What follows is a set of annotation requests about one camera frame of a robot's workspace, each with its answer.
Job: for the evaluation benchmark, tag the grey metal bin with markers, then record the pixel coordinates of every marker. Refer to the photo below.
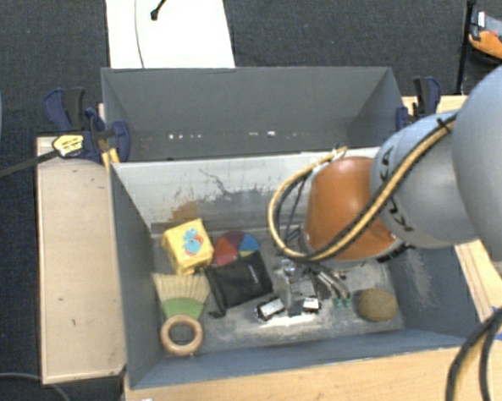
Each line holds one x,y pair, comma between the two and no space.
241,187

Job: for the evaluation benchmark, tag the multicolour segmented ball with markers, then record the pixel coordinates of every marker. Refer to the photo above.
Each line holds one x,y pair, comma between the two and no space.
234,247

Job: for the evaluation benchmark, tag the pale wood board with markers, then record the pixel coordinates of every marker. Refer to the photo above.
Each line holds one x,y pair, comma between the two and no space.
79,265

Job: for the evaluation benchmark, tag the black fabric pouch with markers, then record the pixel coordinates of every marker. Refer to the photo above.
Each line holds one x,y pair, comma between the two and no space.
239,283

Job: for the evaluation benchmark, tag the straw and green fan brush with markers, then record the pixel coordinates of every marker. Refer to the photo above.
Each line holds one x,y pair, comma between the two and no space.
181,290

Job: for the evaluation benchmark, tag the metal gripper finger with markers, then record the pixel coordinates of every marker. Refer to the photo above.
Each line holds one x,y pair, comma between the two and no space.
311,304
269,308

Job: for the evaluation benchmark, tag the yellow soft cube with print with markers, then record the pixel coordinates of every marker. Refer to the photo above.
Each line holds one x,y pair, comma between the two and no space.
188,246

